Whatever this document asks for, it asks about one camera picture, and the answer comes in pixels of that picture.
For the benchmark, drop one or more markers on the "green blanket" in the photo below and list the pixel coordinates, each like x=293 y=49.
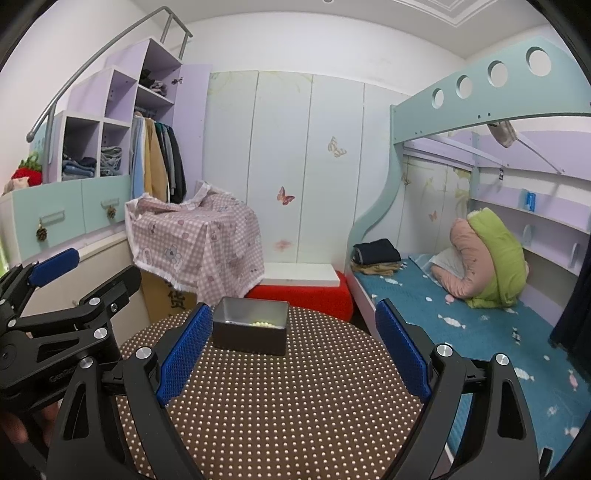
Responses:
x=501 y=249

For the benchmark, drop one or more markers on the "white pillow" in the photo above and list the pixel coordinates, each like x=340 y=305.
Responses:
x=443 y=263

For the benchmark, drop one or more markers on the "folded blue jeans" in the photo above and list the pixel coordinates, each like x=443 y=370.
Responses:
x=79 y=168

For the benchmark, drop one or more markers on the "beige cabinet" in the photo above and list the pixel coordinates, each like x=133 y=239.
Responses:
x=106 y=263

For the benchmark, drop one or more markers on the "small blue box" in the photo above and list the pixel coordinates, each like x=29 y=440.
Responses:
x=530 y=201

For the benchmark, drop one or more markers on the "purple shelf unit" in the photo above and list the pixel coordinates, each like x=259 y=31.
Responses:
x=122 y=97

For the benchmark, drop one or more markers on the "folded tan clothing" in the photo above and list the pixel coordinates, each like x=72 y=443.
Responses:
x=376 y=270

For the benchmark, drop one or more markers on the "person's left hand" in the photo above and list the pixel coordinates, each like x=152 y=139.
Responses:
x=14 y=431

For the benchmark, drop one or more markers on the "row of hanging clothes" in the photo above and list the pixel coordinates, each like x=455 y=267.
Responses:
x=157 y=157

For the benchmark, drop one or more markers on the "blue patterned bed sheet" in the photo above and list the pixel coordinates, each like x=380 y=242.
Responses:
x=485 y=350

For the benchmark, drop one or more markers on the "dark grey box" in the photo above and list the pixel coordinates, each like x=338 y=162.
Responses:
x=249 y=341

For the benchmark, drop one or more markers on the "dark blue cloth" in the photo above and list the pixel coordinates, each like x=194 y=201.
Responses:
x=575 y=314

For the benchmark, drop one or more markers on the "white wardrobe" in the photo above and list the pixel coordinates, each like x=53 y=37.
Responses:
x=277 y=138

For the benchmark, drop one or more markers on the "folded dark clothing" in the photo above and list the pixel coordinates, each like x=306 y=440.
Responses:
x=376 y=251

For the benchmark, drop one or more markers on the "pale pink flower sticker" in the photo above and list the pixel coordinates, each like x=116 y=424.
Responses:
x=284 y=245

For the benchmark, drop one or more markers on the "pink pillow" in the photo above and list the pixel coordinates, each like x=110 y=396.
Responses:
x=471 y=258

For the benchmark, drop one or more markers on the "pink checked cloth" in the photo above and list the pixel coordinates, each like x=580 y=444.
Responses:
x=194 y=240

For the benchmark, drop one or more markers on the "teal drawer cabinet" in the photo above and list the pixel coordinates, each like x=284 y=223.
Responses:
x=60 y=198

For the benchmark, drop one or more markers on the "teal bunk bed frame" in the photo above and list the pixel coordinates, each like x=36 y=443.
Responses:
x=508 y=101

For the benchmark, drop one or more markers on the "red strawberry plush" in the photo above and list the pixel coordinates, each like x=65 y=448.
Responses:
x=27 y=175

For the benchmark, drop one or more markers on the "cardboard box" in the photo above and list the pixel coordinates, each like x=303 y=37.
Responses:
x=159 y=295

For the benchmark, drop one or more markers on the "pink butterfly sticker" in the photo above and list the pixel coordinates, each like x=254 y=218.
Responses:
x=285 y=196

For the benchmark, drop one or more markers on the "grey metal handrail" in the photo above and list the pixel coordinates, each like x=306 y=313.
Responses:
x=184 y=48

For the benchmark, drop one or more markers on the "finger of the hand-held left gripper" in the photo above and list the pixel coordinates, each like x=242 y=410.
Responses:
x=120 y=286
x=53 y=265

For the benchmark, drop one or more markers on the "purple bed wall shelf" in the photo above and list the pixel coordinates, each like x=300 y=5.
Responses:
x=554 y=217

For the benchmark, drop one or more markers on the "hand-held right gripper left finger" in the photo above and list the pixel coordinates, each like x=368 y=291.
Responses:
x=184 y=350

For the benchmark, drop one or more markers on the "grey hanging pouch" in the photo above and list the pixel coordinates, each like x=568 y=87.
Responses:
x=503 y=134

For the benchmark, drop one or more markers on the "folded grey clothes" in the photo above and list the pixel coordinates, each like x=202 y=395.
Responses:
x=111 y=159

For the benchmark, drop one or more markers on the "pink plush toy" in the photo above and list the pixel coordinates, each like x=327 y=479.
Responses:
x=13 y=186

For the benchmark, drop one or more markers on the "cream butterfly sticker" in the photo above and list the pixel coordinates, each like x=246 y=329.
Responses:
x=337 y=146

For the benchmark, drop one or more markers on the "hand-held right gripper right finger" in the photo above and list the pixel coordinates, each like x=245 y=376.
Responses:
x=401 y=350

